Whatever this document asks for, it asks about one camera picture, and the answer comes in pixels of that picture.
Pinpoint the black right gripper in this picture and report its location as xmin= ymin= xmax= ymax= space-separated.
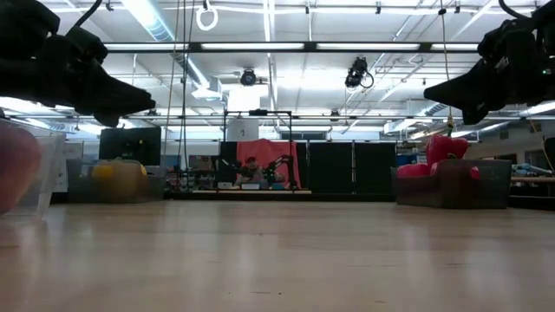
xmin=423 ymin=51 xmax=555 ymax=127

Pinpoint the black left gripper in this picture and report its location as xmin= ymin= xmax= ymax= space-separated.
xmin=0 ymin=36 xmax=157 ymax=129

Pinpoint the clear plastic bin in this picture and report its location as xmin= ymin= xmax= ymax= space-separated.
xmin=0 ymin=119 xmax=67 ymax=219

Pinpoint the dark red apple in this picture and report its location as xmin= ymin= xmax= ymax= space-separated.
xmin=0 ymin=125 xmax=43 ymax=214

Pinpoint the black monitor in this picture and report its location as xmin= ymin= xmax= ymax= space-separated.
xmin=98 ymin=127 xmax=162 ymax=166

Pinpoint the white patterned partition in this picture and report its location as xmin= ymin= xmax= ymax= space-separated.
xmin=54 ymin=141 xmax=84 ymax=194

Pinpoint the grey plastic bin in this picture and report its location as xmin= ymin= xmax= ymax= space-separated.
xmin=66 ymin=157 xmax=167 ymax=205
xmin=390 ymin=158 xmax=513 ymax=211

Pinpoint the blue storage shelf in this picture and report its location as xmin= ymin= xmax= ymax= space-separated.
xmin=396 ymin=146 xmax=428 ymax=166

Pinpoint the wooden background table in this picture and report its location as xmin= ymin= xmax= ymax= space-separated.
xmin=510 ymin=175 xmax=555 ymax=184

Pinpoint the narrow black partition panel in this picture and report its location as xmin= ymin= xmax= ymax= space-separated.
xmin=219 ymin=140 xmax=238 ymax=183

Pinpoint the white cylinder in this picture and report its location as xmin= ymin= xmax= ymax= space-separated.
xmin=226 ymin=119 xmax=260 ymax=142

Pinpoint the person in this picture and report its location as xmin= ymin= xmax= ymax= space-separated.
xmin=233 ymin=155 xmax=287 ymax=188

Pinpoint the red cloth backdrop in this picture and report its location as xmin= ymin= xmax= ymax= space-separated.
xmin=236 ymin=138 xmax=302 ymax=190

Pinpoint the hanging yellow rope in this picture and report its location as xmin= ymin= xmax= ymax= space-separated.
xmin=438 ymin=6 xmax=455 ymax=138

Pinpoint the thin hanging cable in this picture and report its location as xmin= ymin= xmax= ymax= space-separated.
xmin=180 ymin=0 xmax=193 ymax=171
xmin=162 ymin=0 xmax=181 ymax=157

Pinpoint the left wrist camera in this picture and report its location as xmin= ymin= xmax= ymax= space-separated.
xmin=64 ymin=25 xmax=109 ymax=65

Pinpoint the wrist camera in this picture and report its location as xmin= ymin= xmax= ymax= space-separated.
xmin=478 ymin=17 xmax=541 ymax=60
xmin=64 ymin=25 xmax=109 ymax=65

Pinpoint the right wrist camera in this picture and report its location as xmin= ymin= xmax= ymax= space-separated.
xmin=478 ymin=17 xmax=541 ymax=60

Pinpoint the background black ceiling rail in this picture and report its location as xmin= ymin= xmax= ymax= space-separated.
xmin=125 ymin=114 xmax=555 ymax=121

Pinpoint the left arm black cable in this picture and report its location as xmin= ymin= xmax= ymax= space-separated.
xmin=73 ymin=0 xmax=104 ymax=28

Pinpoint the black overhead camera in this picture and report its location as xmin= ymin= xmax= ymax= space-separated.
xmin=344 ymin=55 xmax=375 ymax=90

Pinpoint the white hanging ring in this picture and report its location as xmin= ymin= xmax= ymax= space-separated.
xmin=195 ymin=6 xmax=219 ymax=32

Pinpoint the thin black stand frame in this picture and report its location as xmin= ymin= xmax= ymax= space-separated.
xmin=222 ymin=110 xmax=294 ymax=192

